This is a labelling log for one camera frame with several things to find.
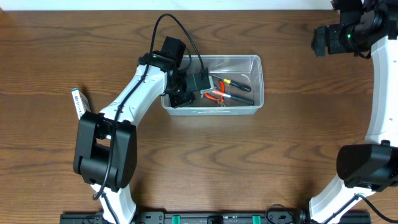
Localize clear plastic container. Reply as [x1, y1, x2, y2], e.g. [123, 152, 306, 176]
[161, 55, 264, 116]

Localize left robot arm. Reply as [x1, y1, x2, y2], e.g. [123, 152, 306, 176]
[73, 37, 211, 223]

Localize left black cable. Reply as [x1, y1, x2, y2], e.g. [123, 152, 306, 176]
[92, 12, 210, 224]

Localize small black orange hammer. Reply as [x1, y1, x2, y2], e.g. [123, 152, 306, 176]
[224, 93, 254, 106]

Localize right black cable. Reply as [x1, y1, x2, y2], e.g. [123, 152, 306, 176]
[329, 192, 398, 224]

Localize slim black yellow screwdriver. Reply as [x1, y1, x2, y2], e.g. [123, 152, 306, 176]
[213, 75, 252, 92]

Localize red handled pliers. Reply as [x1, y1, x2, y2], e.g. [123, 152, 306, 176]
[203, 80, 225, 107]

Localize black cable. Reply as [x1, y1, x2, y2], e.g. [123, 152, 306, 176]
[92, 12, 210, 224]
[329, 192, 398, 224]

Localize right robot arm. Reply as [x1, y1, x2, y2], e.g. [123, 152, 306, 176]
[297, 0, 397, 223]

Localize blue white cardboard box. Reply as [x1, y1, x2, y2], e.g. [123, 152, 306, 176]
[71, 88, 91, 119]

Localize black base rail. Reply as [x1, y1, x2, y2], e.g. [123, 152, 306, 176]
[59, 210, 372, 224]

